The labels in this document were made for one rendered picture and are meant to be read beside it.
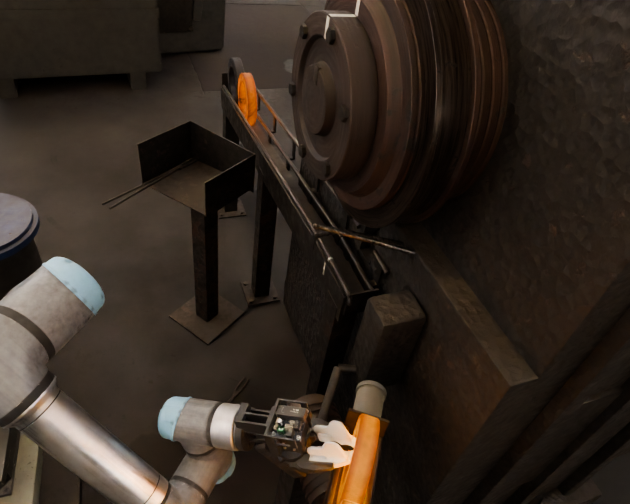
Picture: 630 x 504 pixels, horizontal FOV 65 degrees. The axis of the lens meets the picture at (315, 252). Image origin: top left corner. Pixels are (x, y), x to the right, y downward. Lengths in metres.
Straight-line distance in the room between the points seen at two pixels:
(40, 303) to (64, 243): 1.47
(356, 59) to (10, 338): 0.64
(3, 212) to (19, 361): 1.04
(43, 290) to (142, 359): 1.02
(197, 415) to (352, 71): 0.61
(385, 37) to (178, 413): 0.69
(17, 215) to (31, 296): 0.95
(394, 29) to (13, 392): 0.75
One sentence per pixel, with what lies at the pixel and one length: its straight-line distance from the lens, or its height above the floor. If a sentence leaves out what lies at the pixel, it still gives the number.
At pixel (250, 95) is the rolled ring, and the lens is 1.81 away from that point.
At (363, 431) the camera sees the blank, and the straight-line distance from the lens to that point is 0.83.
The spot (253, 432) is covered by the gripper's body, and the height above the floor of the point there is 0.73.
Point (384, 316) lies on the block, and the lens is 0.95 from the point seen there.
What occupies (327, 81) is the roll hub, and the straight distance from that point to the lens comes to 0.85.
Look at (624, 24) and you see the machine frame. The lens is 0.73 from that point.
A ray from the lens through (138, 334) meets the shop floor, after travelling 1.92.
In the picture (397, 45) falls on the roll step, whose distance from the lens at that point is 0.79.
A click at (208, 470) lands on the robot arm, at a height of 0.60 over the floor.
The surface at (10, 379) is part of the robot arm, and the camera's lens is 0.83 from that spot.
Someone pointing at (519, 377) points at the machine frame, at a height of 0.87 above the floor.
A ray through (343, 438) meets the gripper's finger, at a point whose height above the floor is 0.74.
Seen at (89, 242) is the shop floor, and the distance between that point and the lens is 2.30.
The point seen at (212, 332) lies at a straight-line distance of 1.89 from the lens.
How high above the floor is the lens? 1.50
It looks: 42 degrees down
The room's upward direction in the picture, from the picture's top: 10 degrees clockwise
